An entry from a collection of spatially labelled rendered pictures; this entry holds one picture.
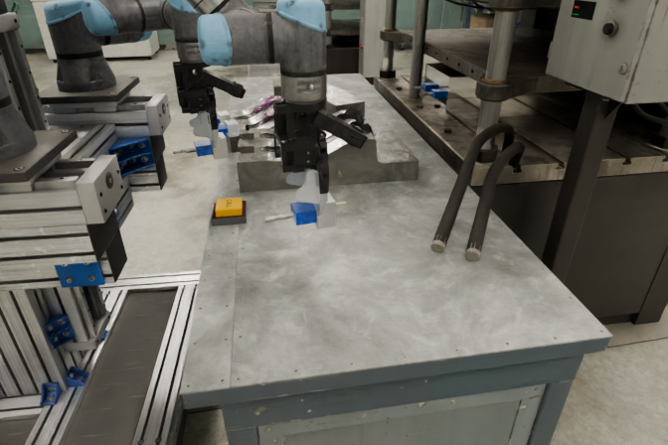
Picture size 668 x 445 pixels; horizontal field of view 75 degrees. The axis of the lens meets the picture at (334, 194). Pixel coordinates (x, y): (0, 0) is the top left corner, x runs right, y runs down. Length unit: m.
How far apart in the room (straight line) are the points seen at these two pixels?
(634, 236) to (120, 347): 1.86
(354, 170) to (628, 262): 1.20
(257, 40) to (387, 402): 0.63
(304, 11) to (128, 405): 1.22
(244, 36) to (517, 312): 0.65
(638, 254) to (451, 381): 1.31
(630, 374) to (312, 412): 1.48
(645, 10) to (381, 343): 0.86
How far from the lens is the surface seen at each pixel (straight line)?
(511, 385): 0.91
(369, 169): 1.23
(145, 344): 1.69
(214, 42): 0.70
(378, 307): 0.82
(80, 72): 1.41
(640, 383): 2.06
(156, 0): 1.17
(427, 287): 0.88
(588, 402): 1.90
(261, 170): 1.19
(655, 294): 2.24
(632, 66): 1.18
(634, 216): 1.89
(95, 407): 1.58
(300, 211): 0.81
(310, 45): 0.70
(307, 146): 0.74
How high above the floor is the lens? 1.35
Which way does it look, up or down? 28 degrees down
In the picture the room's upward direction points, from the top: straight up
